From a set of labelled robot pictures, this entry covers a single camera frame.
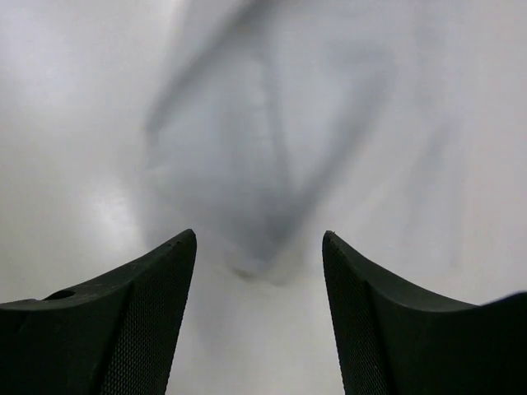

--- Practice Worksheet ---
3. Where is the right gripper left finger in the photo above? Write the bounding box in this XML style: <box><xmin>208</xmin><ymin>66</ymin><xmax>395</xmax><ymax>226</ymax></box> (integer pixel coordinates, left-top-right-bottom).
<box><xmin>1</xmin><ymin>230</ymin><xmax>197</xmax><ymax>394</ymax></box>

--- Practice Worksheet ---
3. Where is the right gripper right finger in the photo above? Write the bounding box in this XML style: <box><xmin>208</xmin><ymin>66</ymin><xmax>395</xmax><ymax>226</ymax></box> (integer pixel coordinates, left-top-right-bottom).
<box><xmin>322</xmin><ymin>232</ymin><xmax>526</xmax><ymax>395</ymax></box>

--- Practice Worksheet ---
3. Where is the white skirt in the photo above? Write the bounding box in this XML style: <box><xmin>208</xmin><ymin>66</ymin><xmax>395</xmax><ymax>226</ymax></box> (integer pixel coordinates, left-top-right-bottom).
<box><xmin>1</xmin><ymin>1</ymin><xmax>526</xmax><ymax>394</ymax></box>

